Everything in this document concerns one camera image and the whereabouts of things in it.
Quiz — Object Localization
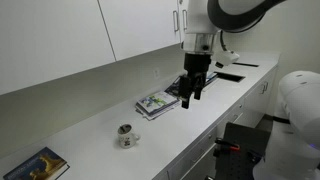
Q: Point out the white upper cabinet right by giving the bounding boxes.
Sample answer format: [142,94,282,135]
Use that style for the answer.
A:
[99,0,180,61]

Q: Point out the white wall outlet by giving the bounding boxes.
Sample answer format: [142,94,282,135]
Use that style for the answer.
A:
[154,69,160,79]

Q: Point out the white printed mug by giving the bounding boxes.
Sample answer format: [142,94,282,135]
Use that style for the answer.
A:
[117,124,141,149]

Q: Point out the blue hardcover book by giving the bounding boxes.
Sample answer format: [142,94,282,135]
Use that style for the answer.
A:
[3,147,70,180]

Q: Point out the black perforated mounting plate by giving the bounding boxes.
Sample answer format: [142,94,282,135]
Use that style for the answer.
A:
[215,123,270,180]

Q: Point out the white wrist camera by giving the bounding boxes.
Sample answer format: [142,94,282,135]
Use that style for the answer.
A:
[215,51,240,68]

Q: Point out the white upper cabinet left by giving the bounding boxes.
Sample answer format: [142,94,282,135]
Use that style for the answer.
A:
[0,0,115,95]

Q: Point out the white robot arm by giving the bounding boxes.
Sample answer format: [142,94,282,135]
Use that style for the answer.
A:
[179,0,320,180]

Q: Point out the white green magazine stack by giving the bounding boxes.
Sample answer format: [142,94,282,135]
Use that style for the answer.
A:
[135,91,180,120]

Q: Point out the dark blue magazine stack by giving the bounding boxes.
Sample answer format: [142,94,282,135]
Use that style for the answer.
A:
[165,72,218,97]

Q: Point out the white cabinet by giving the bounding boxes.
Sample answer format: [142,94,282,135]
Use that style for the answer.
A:
[0,0,115,95]
[99,0,180,61]

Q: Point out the white lower cabinet drawers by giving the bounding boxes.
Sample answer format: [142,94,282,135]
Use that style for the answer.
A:
[152,68,277,180]

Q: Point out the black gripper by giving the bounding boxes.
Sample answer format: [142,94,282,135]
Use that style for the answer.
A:
[179,53,211,109]

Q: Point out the black orange clamp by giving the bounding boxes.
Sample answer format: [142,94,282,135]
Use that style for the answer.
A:
[213,138,240,157]

